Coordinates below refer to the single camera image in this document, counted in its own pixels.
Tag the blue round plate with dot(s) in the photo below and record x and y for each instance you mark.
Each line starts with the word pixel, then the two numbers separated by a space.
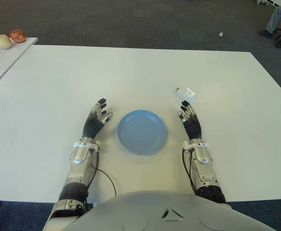
pixel 141 132

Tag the white metal stand base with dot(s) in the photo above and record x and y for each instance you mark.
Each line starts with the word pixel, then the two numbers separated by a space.
pixel 263 2

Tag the white side table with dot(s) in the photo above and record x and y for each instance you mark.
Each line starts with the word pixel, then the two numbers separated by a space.
pixel 8 57

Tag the small white floor scrap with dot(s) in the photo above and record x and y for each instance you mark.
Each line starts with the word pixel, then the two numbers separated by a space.
pixel 221 34

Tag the white charger block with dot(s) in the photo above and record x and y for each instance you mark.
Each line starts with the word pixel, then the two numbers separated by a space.
pixel 185 93

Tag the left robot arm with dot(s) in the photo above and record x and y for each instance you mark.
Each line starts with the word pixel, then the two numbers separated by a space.
pixel 79 166

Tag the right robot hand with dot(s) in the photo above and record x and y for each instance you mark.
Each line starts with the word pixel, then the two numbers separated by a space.
pixel 193 127

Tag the seated person grey trousers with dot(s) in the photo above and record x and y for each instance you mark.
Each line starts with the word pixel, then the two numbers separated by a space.
pixel 276 16

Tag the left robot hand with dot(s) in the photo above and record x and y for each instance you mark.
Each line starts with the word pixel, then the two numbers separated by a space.
pixel 91 127

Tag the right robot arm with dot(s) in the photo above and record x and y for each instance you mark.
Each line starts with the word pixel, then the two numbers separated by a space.
pixel 204 168

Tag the grey robot torso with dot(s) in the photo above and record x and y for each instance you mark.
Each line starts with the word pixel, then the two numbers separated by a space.
pixel 169 211

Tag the beige bread roll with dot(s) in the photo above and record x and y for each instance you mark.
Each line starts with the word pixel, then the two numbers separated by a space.
pixel 3 42

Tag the reddish brown bread roll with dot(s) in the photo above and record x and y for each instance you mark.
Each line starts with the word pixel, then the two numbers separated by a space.
pixel 17 36

